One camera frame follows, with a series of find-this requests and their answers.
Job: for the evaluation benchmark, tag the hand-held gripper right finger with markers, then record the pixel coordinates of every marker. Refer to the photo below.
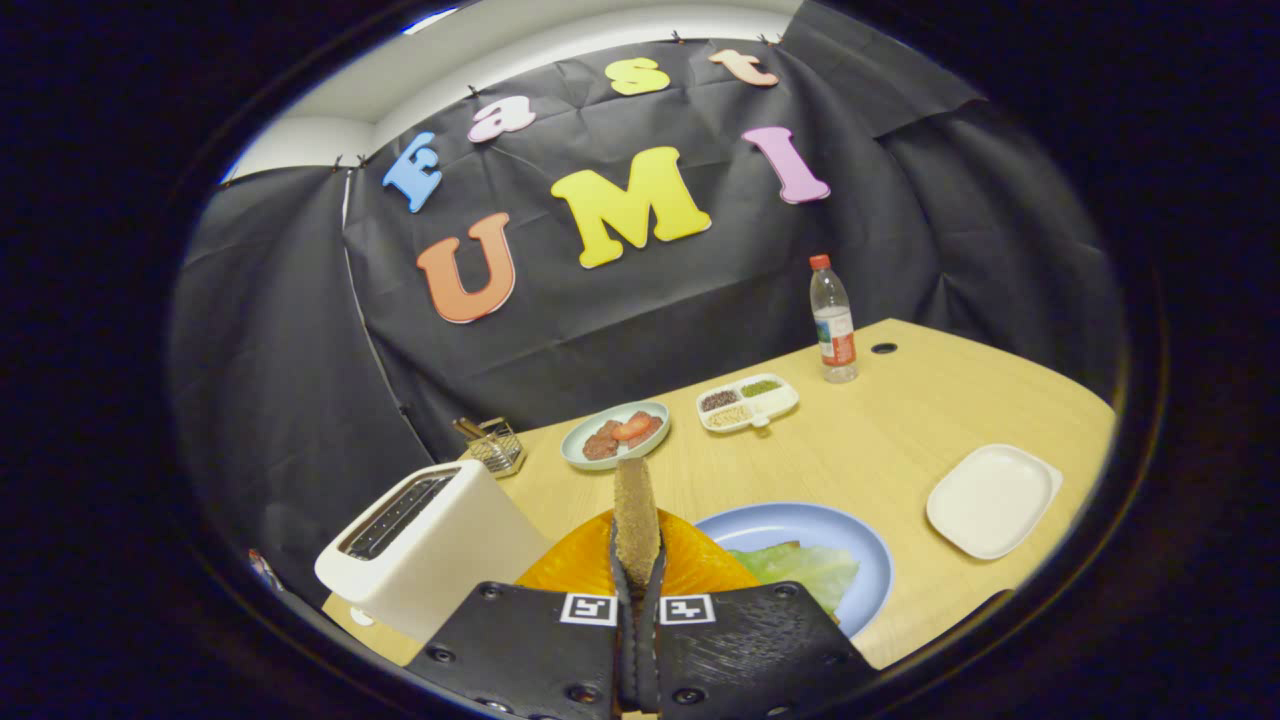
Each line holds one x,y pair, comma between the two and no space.
750,650

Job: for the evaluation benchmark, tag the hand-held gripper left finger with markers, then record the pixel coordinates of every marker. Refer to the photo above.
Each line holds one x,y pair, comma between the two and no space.
530,650

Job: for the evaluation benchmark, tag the green lettuce leaf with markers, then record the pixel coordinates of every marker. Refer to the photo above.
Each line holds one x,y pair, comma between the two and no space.
800,570

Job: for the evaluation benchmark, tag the brown bread slice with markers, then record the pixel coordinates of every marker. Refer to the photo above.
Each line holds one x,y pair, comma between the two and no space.
636,520

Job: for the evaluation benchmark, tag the white toaster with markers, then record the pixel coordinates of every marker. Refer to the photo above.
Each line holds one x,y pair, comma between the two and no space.
450,560

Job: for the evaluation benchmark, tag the blue plate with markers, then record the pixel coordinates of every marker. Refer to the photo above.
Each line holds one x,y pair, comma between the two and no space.
800,525

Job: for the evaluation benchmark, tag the light green plate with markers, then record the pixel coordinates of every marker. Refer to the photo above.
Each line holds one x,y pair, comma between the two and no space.
580,455

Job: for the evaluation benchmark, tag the brown meat slices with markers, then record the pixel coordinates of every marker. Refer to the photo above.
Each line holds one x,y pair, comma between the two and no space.
600,445

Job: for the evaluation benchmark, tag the brown wooden stick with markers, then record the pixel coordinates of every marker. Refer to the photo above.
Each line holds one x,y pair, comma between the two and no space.
468,428

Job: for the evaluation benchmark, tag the red tomato slice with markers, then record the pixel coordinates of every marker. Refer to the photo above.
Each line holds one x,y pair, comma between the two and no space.
632,427

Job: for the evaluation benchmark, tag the white divided condiment tray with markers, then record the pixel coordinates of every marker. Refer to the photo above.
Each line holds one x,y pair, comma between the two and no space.
745,403

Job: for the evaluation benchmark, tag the white rectangular plate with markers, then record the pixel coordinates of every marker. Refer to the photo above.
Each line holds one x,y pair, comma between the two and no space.
990,500

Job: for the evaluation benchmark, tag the clear red-capped water bottle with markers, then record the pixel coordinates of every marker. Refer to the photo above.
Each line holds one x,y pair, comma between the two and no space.
834,330

